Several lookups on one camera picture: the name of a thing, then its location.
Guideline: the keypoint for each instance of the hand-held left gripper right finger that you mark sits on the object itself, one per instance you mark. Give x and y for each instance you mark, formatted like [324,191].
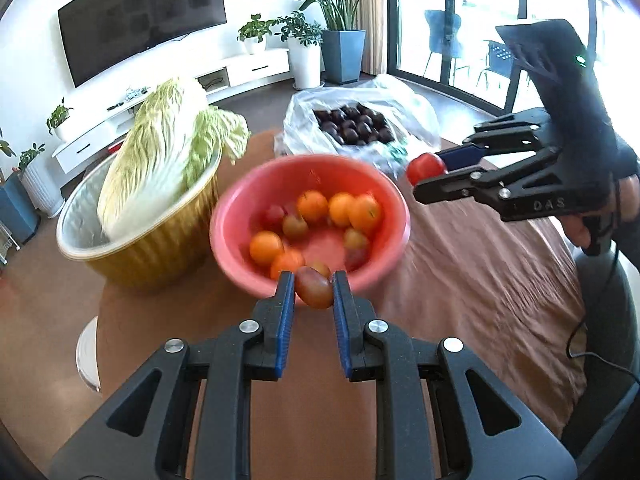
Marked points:
[342,325]

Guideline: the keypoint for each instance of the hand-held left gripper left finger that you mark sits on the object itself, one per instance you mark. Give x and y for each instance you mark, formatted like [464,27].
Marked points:
[285,325]

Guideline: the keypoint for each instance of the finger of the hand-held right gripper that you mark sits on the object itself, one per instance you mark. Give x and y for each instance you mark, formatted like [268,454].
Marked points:
[462,155]
[450,190]

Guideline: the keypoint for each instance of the round red tomato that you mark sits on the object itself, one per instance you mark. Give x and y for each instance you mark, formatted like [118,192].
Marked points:
[273,215]
[425,167]

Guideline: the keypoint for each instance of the oblong plum tomato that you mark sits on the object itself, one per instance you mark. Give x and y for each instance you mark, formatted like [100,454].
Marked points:
[314,287]
[356,239]

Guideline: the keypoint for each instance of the small blurred tomato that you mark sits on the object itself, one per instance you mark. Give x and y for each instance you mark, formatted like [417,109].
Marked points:
[320,269]
[357,258]

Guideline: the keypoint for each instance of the orange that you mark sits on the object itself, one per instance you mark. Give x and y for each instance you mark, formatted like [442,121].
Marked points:
[266,247]
[312,206]
[365,213]
[287,262]
[341,208]

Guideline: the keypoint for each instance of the small brown round fruit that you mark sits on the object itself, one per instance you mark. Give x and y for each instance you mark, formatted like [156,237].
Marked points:
[295,226]

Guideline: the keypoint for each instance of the red plastic colander basket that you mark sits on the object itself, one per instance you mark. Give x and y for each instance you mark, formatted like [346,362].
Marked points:
[235,230]

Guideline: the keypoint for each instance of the person's right hand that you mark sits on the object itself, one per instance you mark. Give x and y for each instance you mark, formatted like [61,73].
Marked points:
[577,230]

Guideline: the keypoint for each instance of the clear plastic bag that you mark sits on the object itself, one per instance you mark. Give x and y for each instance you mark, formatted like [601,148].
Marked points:
[415,115]

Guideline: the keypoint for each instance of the blue outdoor chair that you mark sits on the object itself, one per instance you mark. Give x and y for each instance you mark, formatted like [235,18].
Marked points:
[442,35]
[502,62]

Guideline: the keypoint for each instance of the pile of dark chestnuts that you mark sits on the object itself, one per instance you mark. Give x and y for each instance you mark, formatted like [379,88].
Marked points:
[352,122]

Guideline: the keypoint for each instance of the gold foil container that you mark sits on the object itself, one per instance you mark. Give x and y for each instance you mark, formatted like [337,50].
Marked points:
[145,250]

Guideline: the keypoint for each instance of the tall plant in blue planter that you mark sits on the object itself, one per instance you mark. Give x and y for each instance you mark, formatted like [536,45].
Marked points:
[345,35]

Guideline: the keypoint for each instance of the bushy plant in white pot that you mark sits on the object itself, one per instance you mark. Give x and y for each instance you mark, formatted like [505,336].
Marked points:
[302,40]

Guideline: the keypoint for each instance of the napa cabbage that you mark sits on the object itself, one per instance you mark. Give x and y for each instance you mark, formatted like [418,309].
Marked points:
[155,155]

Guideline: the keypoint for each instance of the person's grey clothing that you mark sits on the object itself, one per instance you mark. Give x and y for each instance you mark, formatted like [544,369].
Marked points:
[605,360]

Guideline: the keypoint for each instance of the white television console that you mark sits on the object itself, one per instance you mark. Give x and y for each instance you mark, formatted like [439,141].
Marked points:
[165,105]

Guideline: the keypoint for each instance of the plant in ribbed white pot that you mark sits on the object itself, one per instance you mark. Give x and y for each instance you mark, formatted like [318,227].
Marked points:
[37,180]

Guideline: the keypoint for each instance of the plant in blue floor pot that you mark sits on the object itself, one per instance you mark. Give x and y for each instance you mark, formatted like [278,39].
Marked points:
[15,210]

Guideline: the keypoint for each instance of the small plant on console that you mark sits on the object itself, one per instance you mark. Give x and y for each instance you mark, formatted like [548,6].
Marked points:
[60,120]

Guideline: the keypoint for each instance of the black wall television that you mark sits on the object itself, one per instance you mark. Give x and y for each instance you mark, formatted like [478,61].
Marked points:
[140,15]

